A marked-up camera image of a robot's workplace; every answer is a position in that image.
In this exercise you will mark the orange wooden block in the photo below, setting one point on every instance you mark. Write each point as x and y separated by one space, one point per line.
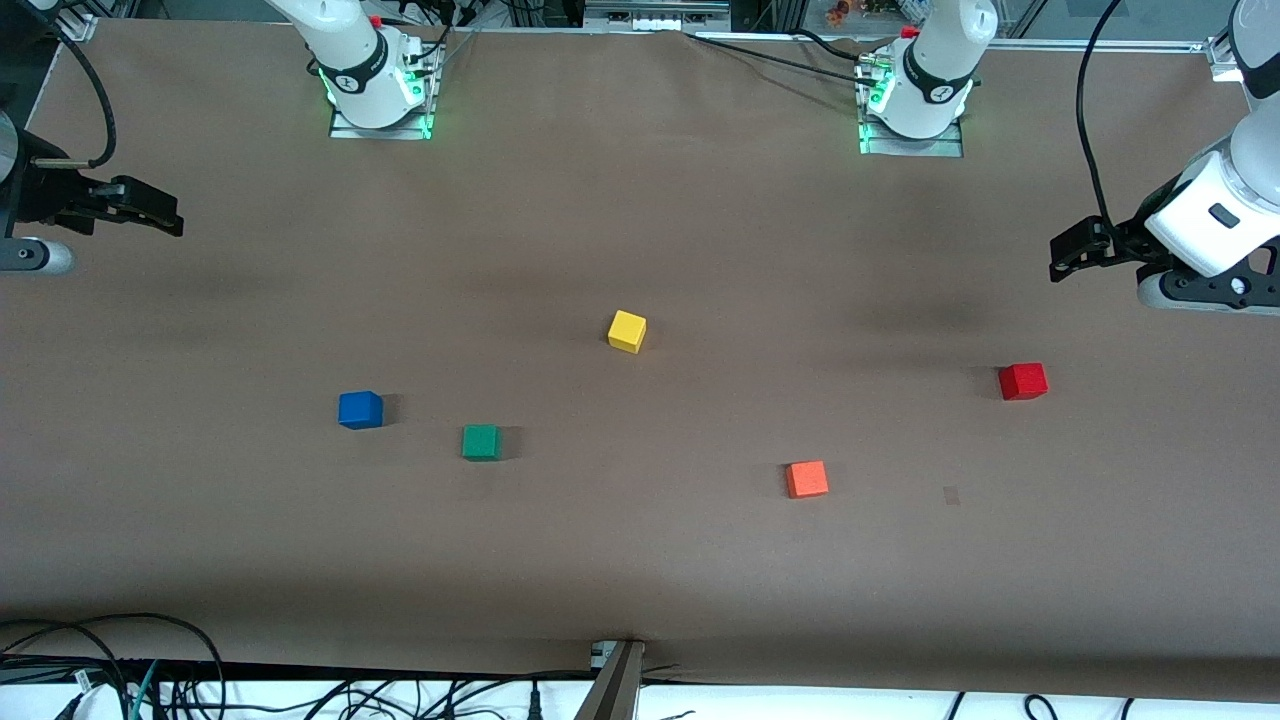
806 479

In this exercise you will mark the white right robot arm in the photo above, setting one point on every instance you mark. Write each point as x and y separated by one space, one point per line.
350 55

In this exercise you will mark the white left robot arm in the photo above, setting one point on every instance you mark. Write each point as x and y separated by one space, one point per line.
935 75

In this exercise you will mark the blue wooden block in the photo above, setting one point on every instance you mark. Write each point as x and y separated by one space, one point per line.
360 410

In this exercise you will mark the aluminium corner bracket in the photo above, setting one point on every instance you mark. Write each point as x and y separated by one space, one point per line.
1225 58
78 27

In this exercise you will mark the aluminium left arm base plate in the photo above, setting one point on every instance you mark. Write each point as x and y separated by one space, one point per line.
920 149

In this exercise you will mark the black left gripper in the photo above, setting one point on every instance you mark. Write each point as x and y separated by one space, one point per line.
1126 238

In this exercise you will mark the yellow wooden block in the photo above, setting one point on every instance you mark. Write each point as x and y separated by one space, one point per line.
627 330

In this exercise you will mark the paper table cover sheet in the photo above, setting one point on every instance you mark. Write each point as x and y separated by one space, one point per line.
640 200

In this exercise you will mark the black table edge rail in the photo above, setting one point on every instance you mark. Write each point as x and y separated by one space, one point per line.
300 672

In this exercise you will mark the red wooden block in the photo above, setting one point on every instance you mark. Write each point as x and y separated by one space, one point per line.
1023 381

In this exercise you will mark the green wooden block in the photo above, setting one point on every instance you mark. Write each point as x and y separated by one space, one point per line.
480 442

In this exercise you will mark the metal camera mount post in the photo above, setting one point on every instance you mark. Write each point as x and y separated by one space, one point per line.
615 690

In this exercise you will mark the aluminium right arm base plate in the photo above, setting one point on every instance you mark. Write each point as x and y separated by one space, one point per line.
400 132

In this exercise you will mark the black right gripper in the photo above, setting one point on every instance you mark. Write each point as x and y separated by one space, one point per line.
48 197

